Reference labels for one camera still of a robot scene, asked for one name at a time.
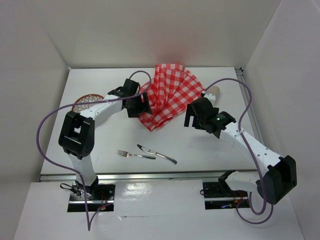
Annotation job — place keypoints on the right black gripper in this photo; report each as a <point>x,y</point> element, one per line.
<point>190,112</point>

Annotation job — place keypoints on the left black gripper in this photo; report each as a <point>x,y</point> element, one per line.
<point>143,107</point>

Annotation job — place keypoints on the red white checkered cloth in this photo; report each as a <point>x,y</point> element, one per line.
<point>172,89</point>

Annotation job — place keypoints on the brown paper cup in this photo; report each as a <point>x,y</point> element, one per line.
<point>215,90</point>

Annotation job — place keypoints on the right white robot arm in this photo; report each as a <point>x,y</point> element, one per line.
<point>276,175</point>

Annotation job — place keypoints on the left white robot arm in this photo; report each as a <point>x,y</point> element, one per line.
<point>77,136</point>

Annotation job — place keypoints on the silver table knife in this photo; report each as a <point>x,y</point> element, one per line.
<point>152,152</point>

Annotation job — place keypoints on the silver fork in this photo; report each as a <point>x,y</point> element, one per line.
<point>127,155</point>

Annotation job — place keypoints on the patterned plate brown rim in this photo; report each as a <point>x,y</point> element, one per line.
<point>86,99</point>

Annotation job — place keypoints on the aluminium front rail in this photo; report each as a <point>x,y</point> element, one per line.
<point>175,175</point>

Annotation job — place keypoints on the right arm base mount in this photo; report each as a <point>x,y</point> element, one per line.
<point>216,199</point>

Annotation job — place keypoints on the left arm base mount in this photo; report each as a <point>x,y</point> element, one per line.
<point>103,198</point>

